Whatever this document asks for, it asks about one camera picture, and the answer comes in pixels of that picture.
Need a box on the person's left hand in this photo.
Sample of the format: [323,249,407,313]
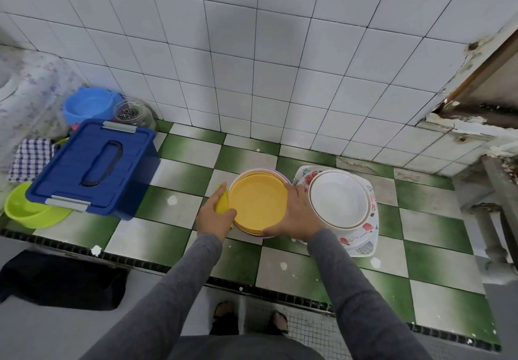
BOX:
[196,184,238,241]

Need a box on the person's right hand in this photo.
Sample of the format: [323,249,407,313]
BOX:
[265,181,326,242]

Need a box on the small white ceramic bowl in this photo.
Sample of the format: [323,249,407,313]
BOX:
[308,170,372,229]

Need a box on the person's right forearm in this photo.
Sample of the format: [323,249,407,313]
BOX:
[306,228,435,360]

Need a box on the person's black shoe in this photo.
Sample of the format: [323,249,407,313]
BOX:
[267,311,290,335]
[210,301,238,336]

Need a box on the glass jar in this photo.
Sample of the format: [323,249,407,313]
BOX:
[113,98,157,130]

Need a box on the blue plastic box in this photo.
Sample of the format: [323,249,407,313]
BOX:
[26,119,156,216]

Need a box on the blue plastic bowl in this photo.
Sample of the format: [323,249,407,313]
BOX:
[62,87,123,126]

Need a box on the lime green plastic bowl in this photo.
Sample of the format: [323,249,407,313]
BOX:
[4,181,72,229]

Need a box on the blue white checked cloth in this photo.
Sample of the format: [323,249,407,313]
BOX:
[8,137,59,184]

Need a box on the clear plastic bag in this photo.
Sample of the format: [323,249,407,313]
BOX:
[0,48,86,183]

